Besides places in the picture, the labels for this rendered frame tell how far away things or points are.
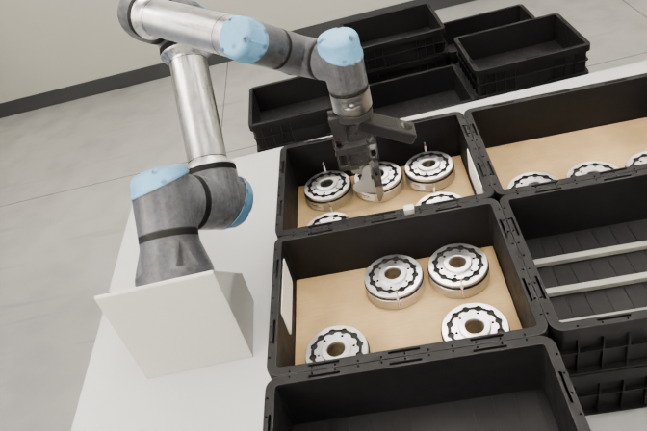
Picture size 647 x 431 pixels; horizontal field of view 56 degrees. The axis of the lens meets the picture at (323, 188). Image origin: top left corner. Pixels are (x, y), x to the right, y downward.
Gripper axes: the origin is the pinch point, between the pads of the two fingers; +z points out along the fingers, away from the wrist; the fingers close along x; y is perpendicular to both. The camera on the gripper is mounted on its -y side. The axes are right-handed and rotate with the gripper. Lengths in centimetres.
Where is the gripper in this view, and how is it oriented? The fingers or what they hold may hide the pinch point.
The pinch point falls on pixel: (380, 188)
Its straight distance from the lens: 128.5
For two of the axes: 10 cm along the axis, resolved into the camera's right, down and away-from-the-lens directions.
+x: 0.4, 6.0, -8.0
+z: 2.2, 7.7, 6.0
